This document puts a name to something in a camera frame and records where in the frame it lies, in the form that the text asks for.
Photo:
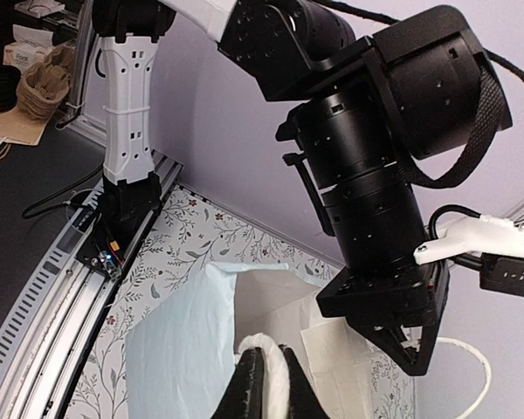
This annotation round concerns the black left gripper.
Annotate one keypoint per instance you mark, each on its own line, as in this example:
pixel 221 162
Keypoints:
pixel 399 312

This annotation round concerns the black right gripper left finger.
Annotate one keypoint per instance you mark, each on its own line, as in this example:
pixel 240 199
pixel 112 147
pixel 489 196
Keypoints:
pixel 243 397

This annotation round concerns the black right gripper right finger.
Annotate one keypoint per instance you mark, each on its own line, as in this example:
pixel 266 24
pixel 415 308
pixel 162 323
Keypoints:
pixel 303 402

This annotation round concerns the light blue paper bag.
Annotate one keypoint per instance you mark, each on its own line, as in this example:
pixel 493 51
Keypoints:
pixel 253 340

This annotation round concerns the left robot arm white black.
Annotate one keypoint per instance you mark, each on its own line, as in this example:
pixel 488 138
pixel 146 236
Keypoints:
pixel 416 104

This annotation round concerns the stack of brown cup carriers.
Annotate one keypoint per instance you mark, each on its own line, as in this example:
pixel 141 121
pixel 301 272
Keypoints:
pixel 45 84

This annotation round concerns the stack of black lids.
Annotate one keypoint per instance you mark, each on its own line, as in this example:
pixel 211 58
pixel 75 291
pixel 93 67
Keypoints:
pixel 9 79

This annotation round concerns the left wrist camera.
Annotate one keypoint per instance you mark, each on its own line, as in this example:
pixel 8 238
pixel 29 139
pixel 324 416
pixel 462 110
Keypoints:
pixel 497 242

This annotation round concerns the front aluminium rail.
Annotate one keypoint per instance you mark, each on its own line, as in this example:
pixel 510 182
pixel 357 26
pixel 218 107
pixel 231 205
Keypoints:
pixel 50 330

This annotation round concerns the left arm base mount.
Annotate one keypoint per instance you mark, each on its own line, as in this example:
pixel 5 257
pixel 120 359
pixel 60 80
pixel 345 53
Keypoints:
pixel 122 209

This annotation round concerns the left aluminium frame post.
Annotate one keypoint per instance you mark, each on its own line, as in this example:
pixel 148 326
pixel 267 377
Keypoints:
pixel 83 58

